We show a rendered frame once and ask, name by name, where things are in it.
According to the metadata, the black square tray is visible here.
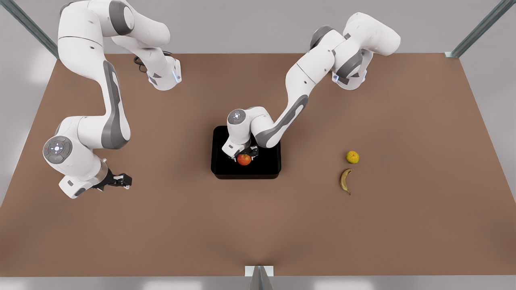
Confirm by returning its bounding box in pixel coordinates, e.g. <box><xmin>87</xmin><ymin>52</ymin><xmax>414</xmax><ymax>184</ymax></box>
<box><xmin>211</xmin><ymin>126</ymin><xmax>282</xmax><ymax>180</ymax></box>

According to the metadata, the black cable loop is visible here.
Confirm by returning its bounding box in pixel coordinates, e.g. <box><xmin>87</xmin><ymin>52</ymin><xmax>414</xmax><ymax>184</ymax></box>
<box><xmin>133</xmin><ymin>51</ymin><xmax>174</xmax><ymax>74</ymax></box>

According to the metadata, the ripe spotted banana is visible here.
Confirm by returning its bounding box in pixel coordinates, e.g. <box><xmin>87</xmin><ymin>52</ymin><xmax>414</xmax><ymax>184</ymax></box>
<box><xmin>340</xmin><ymin>168</ymin><xmax>354</xmax><ymax>196</ymax></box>

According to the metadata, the silver frame post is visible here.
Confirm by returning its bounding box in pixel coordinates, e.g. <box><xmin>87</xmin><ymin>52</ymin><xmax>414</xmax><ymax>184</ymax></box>
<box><xmin>245</xmin><ymin>265</ymin><xmax>274</xmax><ymax>290</ymax></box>
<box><xmin>0</xmin><ymin>0</ymin><xmax>60</xmax><ymax>60</ymax></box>
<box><xmin>444</xmin><ymin>0</ymin><xmax>516</xmax><ymax>58</ymax></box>

